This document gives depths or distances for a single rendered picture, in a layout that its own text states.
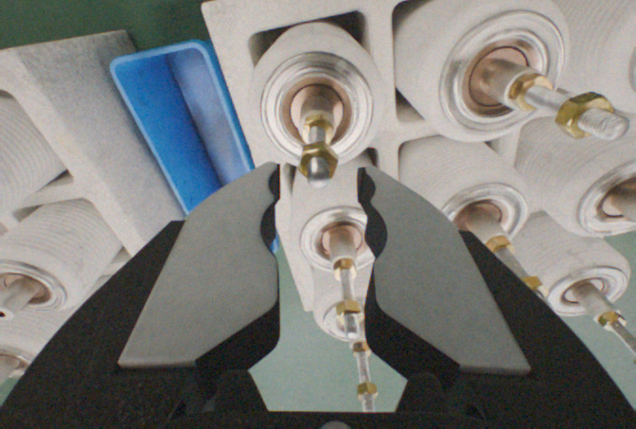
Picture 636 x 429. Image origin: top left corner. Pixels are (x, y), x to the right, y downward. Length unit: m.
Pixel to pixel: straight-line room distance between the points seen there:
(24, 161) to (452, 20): 0.36
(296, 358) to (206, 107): 0.73
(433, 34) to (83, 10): 0.44
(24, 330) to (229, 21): 0.44
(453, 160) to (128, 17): 0.43
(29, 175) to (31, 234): 0.06
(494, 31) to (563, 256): 0.25
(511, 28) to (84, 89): 0.38
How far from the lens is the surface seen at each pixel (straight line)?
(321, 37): 0.20
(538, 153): 0.35
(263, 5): 0.27
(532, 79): 0.20
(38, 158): 0.39
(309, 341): 0.89
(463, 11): 0.22
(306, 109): 0.18
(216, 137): 0.51
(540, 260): 0.39
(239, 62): 0.28
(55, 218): 0.42
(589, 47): 0.29
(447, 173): 0.27
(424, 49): 0.23
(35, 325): 0.54
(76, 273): 0.39
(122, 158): 0.42
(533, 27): 0.23
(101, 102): 0.42
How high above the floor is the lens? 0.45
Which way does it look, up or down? 57 degrees down
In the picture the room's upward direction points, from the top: 179 degrees clockwise
